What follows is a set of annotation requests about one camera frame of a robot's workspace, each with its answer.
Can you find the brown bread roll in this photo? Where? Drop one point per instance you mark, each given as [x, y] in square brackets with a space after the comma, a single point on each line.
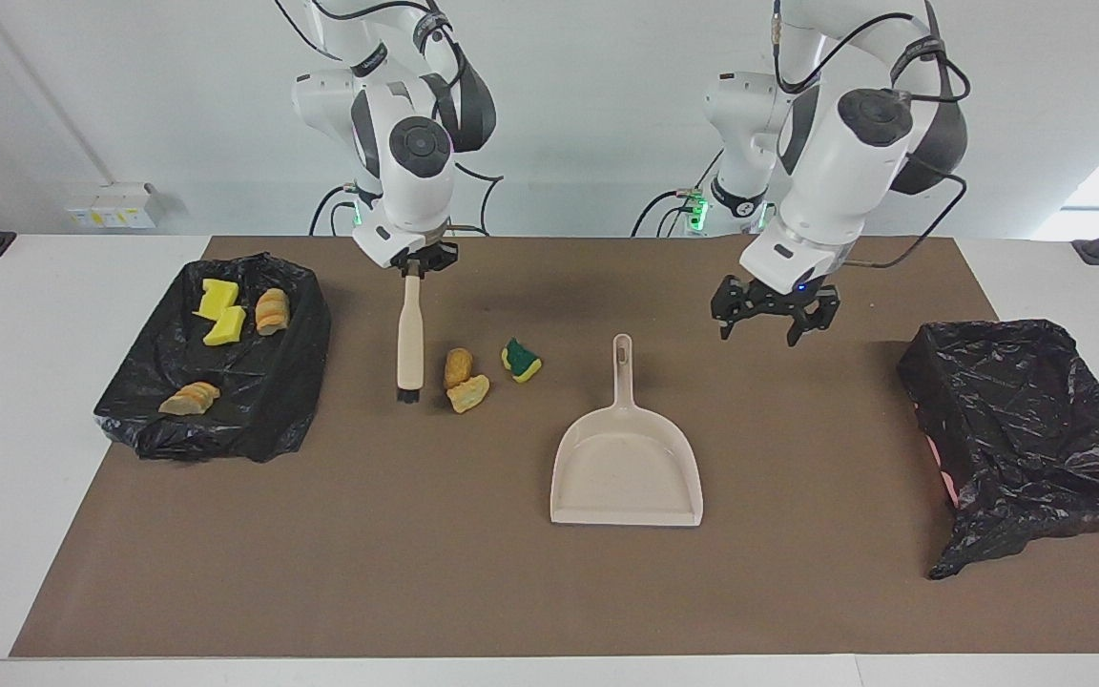
[458, 368]

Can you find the yellow green sponge piece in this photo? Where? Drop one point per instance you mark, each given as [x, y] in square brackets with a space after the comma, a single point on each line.
[521, 361]

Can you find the beige hand brush black bristles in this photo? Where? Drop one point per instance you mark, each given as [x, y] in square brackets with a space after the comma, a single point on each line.
[410, 334]

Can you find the beige plastic dustpan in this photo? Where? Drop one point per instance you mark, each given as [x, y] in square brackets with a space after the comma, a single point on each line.
[626, 477]

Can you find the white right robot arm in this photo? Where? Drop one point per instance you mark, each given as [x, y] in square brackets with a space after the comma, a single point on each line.
[416, 191]

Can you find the orange striped bread piece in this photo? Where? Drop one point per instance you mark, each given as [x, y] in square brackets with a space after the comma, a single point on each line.
[272, 311]

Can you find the pale foam chunk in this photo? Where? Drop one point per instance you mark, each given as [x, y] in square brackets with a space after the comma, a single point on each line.
[469, 394]

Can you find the green yellow jagged sponge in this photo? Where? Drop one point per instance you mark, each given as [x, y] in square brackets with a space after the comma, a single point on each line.
[217, 298]

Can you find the black bag lined pink bin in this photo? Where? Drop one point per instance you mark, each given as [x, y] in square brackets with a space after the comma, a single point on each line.
[1017, 429]

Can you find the pale striped bread piece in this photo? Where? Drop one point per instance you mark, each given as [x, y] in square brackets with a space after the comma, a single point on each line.
[191, 398]

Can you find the small yellow sponge wedge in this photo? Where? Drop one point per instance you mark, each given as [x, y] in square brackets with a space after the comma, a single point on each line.
[225, 326]

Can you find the brown table mat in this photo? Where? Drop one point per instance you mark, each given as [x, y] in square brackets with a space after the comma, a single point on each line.
[549, 592]

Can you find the white wall socket box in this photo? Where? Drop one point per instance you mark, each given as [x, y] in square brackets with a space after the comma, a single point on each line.
[111, 208]

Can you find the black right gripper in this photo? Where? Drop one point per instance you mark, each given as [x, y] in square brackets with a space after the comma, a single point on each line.
[425, 256]

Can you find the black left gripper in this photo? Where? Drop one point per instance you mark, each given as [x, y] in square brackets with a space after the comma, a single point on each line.
[780, 296]

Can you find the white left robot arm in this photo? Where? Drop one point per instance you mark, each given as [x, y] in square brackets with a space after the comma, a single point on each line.
[845, 181]

